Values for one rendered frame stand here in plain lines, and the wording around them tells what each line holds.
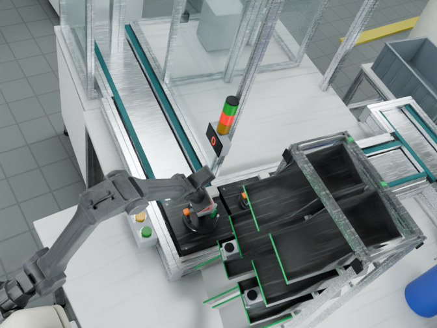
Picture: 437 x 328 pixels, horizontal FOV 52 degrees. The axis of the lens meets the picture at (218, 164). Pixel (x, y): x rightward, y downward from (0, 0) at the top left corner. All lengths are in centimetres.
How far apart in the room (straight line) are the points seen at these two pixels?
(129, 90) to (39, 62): 160
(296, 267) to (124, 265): 82
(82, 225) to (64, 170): 198
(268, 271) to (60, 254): 55
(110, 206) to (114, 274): 74
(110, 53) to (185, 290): 128
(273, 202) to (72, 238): 51
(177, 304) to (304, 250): 72
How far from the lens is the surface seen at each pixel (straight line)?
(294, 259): 114
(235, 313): 158
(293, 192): 120
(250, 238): 131
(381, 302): 204
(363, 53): 479
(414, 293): 206
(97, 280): 175
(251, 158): 216
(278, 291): 127
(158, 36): 266
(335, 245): 115
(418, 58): 373
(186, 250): 170
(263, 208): 119
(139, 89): 224
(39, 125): 329
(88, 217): 105
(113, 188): 106
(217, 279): 161
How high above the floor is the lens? 248
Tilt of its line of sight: 51 degrees down
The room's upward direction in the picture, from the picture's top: 20 degrees clockwise
